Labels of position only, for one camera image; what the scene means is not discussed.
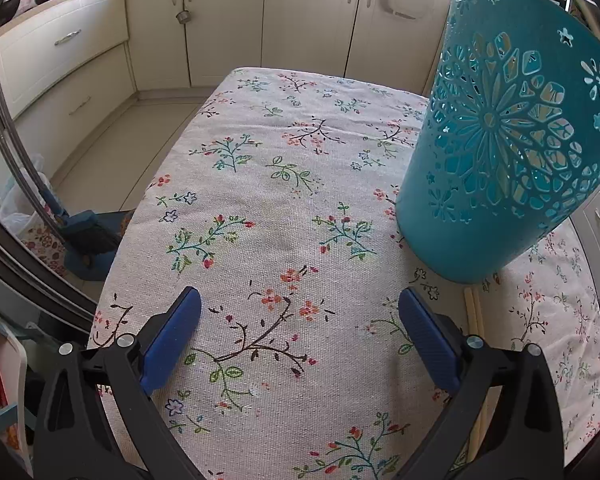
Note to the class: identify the teal perforated plastic basket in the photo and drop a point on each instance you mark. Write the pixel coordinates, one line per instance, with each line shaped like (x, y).
(480, 220)

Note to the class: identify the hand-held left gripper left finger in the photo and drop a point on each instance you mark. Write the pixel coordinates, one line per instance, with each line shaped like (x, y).
(172, 340)

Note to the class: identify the cream kitchen cabinets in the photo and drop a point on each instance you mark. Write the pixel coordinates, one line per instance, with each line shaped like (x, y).
(230, 25)

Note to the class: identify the white plastic bag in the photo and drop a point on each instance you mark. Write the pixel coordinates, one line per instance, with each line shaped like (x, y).
(22, 205)

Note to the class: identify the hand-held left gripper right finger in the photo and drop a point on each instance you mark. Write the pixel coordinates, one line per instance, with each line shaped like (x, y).
(430, 340)

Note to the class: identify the floral tablecloth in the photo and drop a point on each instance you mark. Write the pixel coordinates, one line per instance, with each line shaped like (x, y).
(290, 210)

